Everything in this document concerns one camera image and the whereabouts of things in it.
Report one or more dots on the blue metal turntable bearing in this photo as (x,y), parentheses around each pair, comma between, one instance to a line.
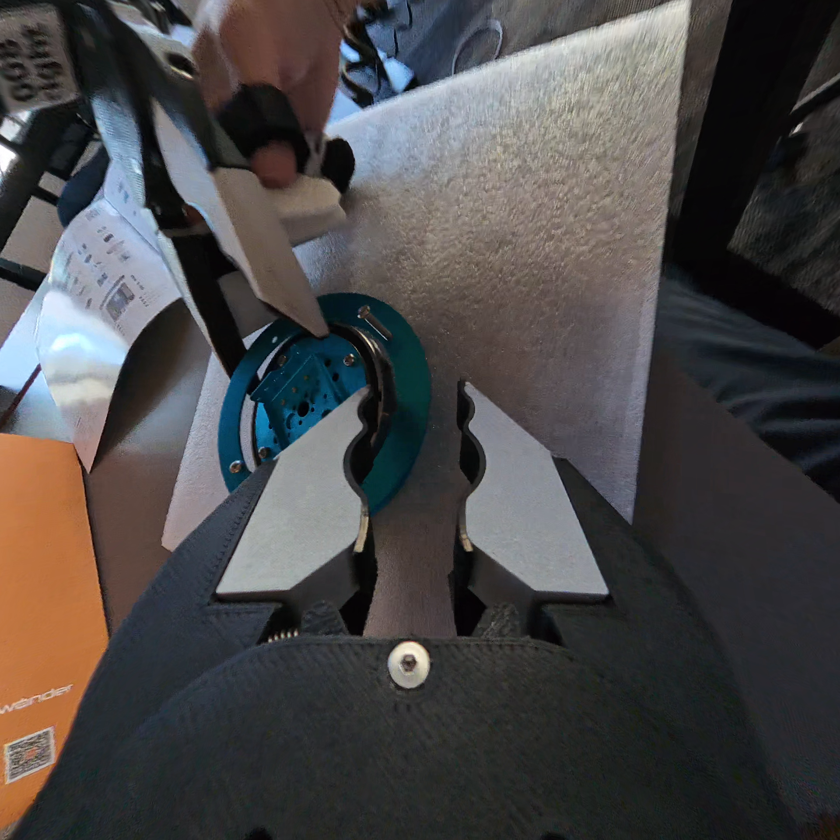
(400,367)

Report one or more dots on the white foam sheet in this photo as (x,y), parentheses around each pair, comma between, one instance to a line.
(525,229)

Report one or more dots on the person's dark trousers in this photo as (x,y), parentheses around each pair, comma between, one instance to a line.
(754,367)

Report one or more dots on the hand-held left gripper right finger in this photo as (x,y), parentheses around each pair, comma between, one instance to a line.
(531,525)

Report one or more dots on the orange cardboard box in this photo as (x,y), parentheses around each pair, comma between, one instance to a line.
(46,558)

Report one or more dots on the white instruction booklet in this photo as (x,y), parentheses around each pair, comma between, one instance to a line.
(98,315)

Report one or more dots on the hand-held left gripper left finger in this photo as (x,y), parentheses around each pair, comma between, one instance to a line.
(295,525)

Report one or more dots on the dark grey desk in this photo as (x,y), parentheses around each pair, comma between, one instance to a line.
(722,558)

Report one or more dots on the long silver screw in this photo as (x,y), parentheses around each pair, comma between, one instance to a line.
(374,323)

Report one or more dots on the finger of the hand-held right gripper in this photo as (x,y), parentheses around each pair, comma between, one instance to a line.
(262,249)
(180,177)

